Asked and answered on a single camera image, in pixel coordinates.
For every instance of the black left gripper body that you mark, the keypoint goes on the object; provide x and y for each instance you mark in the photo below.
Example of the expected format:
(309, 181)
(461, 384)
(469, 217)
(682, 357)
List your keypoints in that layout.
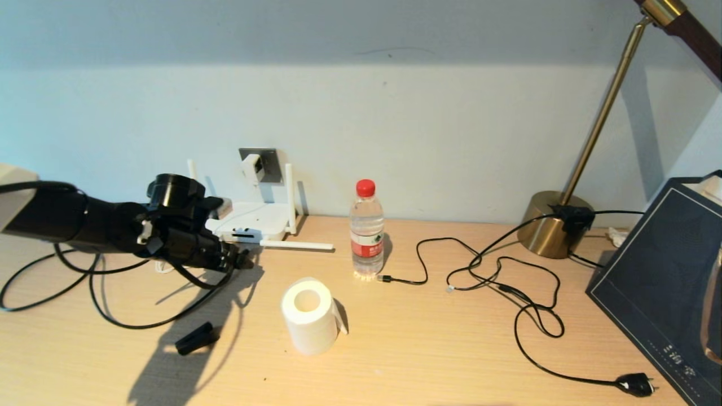
(180, 225)

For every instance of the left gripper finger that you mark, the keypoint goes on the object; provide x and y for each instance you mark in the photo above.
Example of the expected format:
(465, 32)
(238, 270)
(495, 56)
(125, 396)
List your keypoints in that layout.
(240, 256)
(240, 265)

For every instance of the white power adapter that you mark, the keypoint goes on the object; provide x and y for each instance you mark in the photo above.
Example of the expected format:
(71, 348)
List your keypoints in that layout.
(252, 167)

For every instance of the white router with antennas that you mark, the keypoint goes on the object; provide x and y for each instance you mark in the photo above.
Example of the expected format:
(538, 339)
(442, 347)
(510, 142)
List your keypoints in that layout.
(265, 217)

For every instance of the black plastic clip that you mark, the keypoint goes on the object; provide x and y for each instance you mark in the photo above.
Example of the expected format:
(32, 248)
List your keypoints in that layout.
(194, 340)

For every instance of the white toilet paper roll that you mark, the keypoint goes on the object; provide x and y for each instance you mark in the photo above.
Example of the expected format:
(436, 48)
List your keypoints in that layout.
(310, 332)

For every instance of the water bottle red cap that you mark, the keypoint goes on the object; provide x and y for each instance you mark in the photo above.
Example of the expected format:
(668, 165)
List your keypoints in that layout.
(366, 248)

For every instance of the brass desk lamp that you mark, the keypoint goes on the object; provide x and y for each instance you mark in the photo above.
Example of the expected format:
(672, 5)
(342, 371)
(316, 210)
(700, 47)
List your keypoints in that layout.
(544, 230)

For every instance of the black adapter on lamp base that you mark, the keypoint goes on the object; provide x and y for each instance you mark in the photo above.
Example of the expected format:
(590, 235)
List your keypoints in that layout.
(574, 217)

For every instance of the small white connector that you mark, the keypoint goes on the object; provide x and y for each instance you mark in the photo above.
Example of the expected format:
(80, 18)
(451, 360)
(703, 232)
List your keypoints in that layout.
(617, 237)

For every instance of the dark blue gift bag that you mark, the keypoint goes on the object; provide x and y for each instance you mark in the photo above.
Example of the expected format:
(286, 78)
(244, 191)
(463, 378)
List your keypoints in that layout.
(648, 282)

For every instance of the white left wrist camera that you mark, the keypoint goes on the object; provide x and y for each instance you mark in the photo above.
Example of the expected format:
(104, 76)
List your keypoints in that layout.
(223, 207)

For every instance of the grey wall socket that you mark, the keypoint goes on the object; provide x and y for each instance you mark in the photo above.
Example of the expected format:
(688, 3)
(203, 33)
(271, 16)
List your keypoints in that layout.
(273, 168)

